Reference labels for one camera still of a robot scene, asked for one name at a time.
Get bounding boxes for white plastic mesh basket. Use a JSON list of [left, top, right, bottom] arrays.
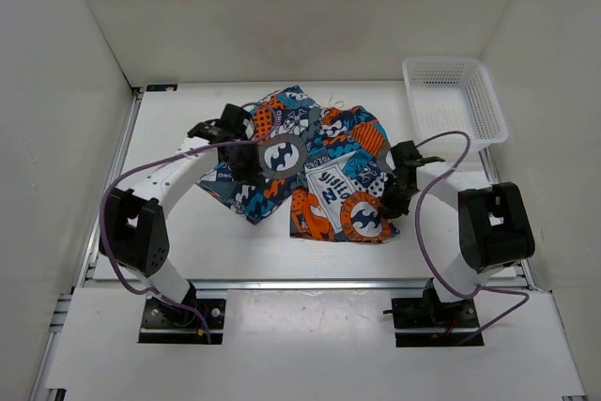
[[402, 56, 508, 152]]

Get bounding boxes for colourful patterned shorts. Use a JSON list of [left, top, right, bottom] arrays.
[[197, 85, 398, 243]]

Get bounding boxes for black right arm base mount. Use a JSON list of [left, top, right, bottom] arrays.
[[382, 281, 485, 348]]

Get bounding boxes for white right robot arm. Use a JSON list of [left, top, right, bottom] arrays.
[[379, 141, 535, 326]]

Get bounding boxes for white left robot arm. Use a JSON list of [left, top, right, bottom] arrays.
[[99, 104, 271, 326]]

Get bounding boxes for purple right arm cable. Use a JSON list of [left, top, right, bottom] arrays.
[[414, 131, 532, 347]]

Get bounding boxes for small black corner label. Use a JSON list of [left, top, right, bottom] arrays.
[[146, 84, 178, 92]]

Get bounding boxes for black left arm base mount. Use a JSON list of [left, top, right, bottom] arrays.
[[138, 297, 226, 346]]

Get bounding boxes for aluminium front table rail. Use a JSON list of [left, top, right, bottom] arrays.
[[83, 275, 528, 291]]

